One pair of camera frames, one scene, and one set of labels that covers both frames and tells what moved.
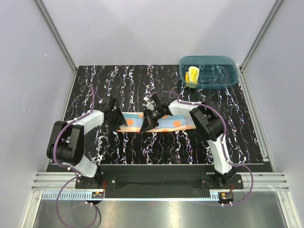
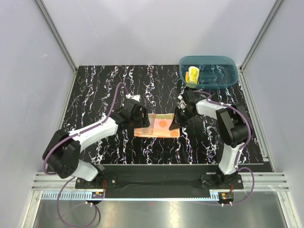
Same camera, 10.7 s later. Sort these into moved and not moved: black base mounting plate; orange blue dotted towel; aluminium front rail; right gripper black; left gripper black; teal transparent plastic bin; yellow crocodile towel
Moved: left gripper black; right gripper black; orange blue dotted towel
Not moved: black base mounting plate; yellow crocodile towel; aluminium front rail; teal transparent plastic bin
